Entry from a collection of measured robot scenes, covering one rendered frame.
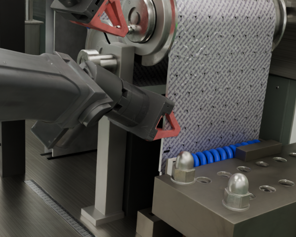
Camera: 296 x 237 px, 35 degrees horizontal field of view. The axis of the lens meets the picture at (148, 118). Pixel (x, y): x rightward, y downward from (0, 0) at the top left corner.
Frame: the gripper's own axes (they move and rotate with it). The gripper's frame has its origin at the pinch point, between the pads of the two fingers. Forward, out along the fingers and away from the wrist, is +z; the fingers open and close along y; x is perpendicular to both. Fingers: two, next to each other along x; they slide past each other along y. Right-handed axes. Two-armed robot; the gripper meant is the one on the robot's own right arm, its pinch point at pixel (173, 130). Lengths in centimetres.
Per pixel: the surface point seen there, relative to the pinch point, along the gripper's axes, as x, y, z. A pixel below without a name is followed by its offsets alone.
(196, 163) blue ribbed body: -3.2, 3.6, 4.3
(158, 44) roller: 10.1, -1.7, -9.3
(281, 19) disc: 26.1, 0.4, 11.4
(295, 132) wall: 51, -148, 273
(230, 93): 10.1, 0.3, 8.1
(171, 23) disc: 13.5, 0.1, -10.4
